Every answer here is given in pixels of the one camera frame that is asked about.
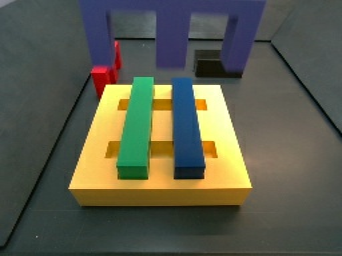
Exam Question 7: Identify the purple E-shaped block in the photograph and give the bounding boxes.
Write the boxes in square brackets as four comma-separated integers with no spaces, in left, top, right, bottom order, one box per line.
[78,0,265,74]

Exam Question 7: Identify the yellow slotted board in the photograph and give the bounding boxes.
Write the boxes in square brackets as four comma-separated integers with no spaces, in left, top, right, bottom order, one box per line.
[69,85,252,206]

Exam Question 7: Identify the blue bar block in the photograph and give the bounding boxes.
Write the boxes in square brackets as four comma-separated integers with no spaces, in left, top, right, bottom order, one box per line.
[170,78,205,179]

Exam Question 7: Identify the green bar block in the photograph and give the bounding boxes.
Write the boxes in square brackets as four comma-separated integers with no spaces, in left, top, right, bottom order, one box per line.
[116,77,153,180]

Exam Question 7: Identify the red E-shaped block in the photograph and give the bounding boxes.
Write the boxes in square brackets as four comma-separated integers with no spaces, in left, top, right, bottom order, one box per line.
[90,42,121,98]

